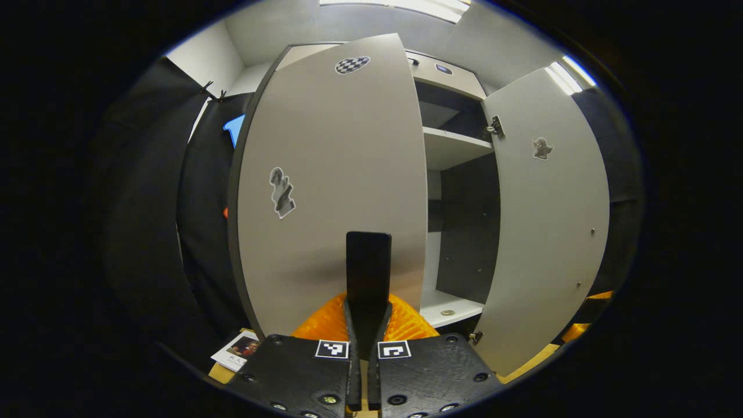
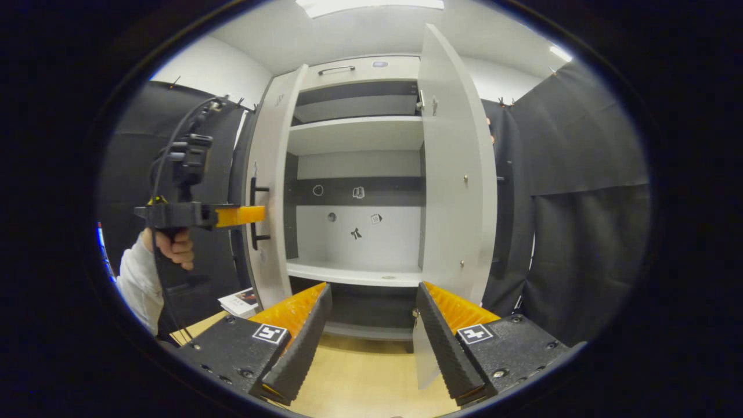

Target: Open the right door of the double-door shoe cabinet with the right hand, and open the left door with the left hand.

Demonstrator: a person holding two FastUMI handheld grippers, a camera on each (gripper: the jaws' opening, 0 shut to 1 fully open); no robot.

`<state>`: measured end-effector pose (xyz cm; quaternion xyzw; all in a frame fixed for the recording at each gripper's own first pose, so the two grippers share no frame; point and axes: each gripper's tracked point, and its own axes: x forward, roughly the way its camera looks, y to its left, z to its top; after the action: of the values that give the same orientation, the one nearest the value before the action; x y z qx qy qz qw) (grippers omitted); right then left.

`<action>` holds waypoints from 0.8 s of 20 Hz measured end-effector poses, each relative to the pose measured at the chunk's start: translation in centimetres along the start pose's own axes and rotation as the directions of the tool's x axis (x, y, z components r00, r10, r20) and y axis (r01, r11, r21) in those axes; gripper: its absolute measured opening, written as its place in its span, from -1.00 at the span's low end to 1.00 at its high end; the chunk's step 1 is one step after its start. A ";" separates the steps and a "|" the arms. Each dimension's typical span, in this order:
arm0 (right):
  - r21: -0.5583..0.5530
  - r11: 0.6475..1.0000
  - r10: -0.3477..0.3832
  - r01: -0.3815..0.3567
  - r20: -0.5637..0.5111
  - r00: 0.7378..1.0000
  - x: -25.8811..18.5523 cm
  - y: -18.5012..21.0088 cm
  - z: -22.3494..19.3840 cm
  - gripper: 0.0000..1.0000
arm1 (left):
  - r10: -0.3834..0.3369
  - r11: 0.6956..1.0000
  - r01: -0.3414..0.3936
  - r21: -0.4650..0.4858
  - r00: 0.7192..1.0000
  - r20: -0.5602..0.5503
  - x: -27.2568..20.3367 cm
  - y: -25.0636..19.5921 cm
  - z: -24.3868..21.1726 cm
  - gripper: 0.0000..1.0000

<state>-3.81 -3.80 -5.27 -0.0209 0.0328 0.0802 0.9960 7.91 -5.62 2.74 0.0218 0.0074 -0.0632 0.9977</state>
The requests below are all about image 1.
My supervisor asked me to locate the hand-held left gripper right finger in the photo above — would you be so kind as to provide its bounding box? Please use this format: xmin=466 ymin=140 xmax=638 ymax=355
xmin=367 ymin=293 xmax=503 ymax=418

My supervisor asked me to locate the grey door with checkered sticker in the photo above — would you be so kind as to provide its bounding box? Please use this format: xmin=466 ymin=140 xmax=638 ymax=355
xmin=228 ymin=33 xmax=429 ymax=358

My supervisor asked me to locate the grey double-door shoe cabinet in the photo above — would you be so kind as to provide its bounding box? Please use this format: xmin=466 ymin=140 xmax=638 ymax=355
xmin=228 ymin=42 xmax=501 ymax=343

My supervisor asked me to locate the white booklet with portrait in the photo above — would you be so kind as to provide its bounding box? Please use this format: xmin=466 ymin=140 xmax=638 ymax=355
xmin=210 ymin=331 xmax=261 ymax=373

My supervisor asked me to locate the grey cabinet shelf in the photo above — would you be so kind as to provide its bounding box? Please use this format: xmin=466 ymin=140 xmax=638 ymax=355
xmin=419 ymin=289 xmax=485 ymax=329
xmin=423 ymin=127 xmax=494 ymax=171

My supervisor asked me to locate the grey cabinet drawer with handle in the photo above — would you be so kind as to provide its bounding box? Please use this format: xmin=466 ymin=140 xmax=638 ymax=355
xmin=276 ymin=44 xmax=487 ymax=100

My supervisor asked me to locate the ceiling light panel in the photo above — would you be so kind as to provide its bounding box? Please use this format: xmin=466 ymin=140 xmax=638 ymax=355
xmin=544 ymin=55 xmax=597 ymax=96
xmin=319 ymin=0 xmax=472 ymax=24

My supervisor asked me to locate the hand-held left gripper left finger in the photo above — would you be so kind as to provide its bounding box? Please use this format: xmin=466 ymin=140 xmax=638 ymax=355
xmin=226 ymin=292 xmax=363 ymax=418

